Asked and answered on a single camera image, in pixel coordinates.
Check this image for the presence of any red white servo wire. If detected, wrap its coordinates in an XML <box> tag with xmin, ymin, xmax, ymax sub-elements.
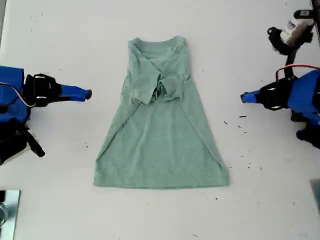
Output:
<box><xmin>275</xmin><ymin>64</ymin><xmax>320</xmax><ymax>82</ymax></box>
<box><xmin>0</xmin><ymin>81</ymin><xmax>35</xmax><ymax>109</ymax></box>

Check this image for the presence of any silver black camera box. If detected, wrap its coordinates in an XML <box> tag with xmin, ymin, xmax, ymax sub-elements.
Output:
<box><xmin>279</xmin><ymin>9</ymin><xmax>315</xmax><ymax>48</ymax></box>

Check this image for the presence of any black camera stalk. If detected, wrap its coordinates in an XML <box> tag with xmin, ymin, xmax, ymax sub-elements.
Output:
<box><xmin>24</xmin><ymin>127</ymin><xmax>46</xmax><ymax>159</ymax></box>
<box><xmin>266</xmin><ymin>26</ymin><xmax>313</xmax><ymax>81</ymax></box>

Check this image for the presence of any green t-shirt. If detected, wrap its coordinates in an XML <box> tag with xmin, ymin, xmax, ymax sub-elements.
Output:
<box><xmin>93</xmin><ymin>35</ymin><xmax>230</xmax><ymax>190</ymax></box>

